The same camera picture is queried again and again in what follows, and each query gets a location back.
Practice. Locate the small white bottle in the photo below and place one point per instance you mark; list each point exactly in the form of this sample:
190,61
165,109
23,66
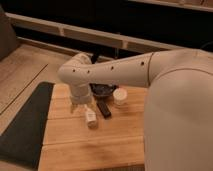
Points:
91,118

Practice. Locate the black remote control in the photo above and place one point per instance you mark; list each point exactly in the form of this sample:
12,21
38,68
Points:
103,109

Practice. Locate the black bowl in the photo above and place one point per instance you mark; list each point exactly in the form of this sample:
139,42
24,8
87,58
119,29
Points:
102,90

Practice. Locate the dark grey floor mat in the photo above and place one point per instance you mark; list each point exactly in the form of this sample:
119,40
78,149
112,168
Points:
22,140

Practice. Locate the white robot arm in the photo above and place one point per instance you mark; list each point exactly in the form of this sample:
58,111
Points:
178,112

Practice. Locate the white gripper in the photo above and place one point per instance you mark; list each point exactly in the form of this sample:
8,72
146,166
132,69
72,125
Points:
79,98

